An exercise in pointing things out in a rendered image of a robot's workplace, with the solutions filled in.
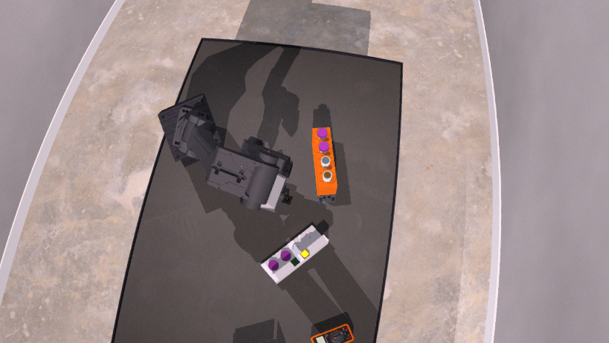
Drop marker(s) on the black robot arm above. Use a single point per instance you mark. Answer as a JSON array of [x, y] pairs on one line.
[[223, 166]]

